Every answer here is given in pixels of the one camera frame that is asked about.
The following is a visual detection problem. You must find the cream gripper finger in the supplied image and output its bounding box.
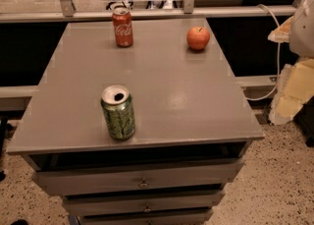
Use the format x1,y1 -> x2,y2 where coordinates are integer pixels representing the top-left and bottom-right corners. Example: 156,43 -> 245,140
269,58 -> 314,125
268,18 -> 292,43

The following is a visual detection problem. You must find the red coke can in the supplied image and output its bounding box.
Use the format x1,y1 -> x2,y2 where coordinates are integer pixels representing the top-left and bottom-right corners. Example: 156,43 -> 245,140
112,7 -> 133,47

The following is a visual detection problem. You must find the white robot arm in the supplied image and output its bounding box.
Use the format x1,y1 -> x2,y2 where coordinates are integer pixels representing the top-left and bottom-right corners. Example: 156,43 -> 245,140
268,0 -> 314,125

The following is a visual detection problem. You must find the green soda can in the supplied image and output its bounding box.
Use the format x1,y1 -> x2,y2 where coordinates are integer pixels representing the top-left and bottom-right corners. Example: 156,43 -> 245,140
100,84 -> 135,141

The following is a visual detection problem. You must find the red apple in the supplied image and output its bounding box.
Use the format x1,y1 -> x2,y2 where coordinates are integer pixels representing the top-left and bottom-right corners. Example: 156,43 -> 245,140
186,27 -> 210,51

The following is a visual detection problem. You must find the grey drawer cabinet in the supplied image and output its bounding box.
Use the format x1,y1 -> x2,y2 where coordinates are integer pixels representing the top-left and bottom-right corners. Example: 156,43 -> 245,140
8,19 -> 263,225

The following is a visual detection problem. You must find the white cable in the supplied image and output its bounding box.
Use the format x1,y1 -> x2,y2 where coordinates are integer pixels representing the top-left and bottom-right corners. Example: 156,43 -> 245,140
245,3 -> 283,102

